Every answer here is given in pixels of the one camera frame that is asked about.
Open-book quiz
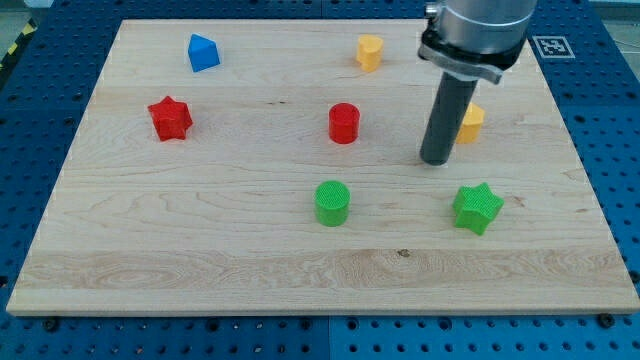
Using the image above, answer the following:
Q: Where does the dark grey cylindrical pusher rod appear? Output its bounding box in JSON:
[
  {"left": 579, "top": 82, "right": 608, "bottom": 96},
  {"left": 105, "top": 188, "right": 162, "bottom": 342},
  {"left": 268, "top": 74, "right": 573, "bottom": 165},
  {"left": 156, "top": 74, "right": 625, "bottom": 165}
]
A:
[{"left": 419, "top": 72, "right": 477, "bottom": 166}]

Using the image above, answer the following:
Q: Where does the green star block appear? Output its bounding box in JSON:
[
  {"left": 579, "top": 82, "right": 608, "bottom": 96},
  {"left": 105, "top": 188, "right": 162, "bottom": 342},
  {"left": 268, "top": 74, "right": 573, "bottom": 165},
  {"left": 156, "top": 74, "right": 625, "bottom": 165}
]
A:
[{"left": 452, "top": 183, "right": 505, "bottom": 236}]

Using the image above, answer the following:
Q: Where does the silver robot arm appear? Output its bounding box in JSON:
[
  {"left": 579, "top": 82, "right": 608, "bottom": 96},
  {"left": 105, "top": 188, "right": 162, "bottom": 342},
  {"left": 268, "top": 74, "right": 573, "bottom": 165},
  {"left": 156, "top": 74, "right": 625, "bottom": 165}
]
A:
[{"left": 417, "top": 0, "right": 537, "bottom": 166}]

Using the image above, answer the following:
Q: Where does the wooden board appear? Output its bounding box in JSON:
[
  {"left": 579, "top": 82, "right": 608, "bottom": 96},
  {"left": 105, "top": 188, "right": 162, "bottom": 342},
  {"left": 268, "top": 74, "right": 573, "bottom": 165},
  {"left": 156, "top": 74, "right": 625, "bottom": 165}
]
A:
[{"left": 7, "top": 20, "right": 639, "bottom": 316}]

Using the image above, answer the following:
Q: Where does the red star block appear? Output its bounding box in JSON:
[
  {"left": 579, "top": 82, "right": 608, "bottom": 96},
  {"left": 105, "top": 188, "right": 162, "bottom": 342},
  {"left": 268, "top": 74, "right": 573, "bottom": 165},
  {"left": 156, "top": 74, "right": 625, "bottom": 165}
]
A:
[{"left": 147, "top": 96, "right": 193, "bottom": 141}]

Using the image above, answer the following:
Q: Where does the yellow pentagon block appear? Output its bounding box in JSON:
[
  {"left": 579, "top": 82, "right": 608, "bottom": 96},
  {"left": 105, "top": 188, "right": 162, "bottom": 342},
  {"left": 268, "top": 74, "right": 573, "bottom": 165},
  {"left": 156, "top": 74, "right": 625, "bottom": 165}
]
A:
[{"left": 455, "top": 102, "right": 485, "bottom": 144}]

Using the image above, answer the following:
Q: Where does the yellow heart block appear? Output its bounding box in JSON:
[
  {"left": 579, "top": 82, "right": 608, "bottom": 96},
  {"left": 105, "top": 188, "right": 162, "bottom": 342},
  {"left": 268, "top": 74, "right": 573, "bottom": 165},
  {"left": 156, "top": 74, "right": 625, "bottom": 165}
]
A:
[{"left": 356, "top": 34, "right": 384, "bottom": 72}]

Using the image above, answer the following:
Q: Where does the white fiducial marker tag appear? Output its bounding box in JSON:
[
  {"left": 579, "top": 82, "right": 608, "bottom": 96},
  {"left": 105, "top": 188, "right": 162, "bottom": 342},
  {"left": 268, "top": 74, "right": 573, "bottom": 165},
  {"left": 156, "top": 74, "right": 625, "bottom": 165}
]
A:
[{"left": 532, "top": 35, "right": 575, "bottom": 59}]

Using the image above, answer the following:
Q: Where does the red cylinder block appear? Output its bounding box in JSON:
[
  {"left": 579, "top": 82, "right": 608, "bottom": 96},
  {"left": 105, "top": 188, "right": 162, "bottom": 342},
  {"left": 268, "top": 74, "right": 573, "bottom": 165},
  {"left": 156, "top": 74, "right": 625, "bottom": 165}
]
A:
[{"left": 328, "top": 103, "right": 360, "bottom": 144}]

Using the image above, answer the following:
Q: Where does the green cylinder block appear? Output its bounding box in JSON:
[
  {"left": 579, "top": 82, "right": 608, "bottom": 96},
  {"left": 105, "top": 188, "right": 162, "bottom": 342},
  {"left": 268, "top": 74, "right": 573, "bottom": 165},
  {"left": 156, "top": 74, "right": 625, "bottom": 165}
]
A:
[{"left": 314, "top": 180, "right": 351, "bottom": 227}]

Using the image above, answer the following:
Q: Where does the blue triangular block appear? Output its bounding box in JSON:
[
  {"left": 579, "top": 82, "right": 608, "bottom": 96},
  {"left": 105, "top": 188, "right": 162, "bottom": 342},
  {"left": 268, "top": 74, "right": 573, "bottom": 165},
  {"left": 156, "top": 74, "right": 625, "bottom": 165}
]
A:
[{"left": 188, "top": 34, "right": 221, "bottom": 72}]

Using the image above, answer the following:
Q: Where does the yellow black hazard tape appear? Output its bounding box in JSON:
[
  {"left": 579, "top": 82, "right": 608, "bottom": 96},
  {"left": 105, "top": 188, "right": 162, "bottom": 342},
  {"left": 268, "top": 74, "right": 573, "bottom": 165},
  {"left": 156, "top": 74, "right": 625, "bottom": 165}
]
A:
[{"left": 1, "top": 18, "right": 38, "bottom": 72}]

